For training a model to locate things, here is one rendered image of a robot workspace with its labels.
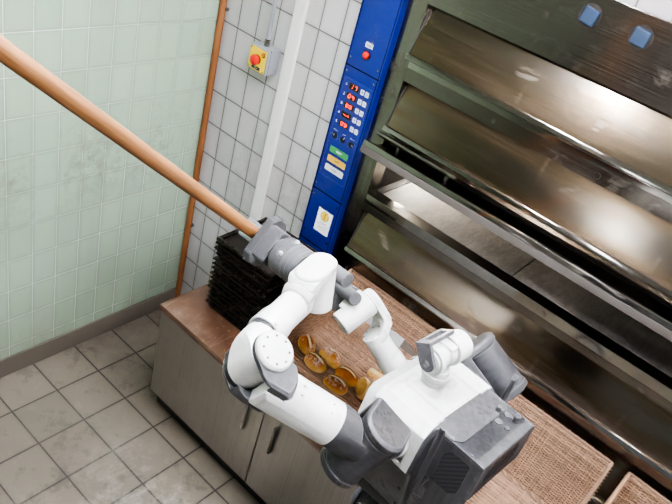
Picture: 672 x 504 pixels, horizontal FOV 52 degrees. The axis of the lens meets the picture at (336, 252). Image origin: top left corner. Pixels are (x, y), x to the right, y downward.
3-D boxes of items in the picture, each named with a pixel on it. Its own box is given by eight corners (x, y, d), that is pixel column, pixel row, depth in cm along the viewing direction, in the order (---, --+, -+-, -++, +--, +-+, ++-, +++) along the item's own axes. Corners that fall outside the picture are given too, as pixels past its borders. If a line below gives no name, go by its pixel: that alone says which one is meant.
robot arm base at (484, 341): (508, 385, 170) (536, 379, 160) (475, 417, 164) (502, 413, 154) (472, 336, 171) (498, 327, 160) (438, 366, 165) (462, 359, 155)
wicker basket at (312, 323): (334, 317, 288) (351, 265, 272) (441, 400, 263) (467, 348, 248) (251, 364, 253) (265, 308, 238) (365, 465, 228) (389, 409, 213)
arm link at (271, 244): (267, 207, 152) (301, 231, 145) (288, 224, 159) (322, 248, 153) (232, 252, 151) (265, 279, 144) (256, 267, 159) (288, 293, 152)
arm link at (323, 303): (277, 293, 149) (311, 320, 143) (280, 252, 143) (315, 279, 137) (316, 276, 156) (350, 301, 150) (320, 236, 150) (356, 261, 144)
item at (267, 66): (259, 64, 271) (263, 40, 266) (276, 75, 267) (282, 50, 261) (245, 66, 266) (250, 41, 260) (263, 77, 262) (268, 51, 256)
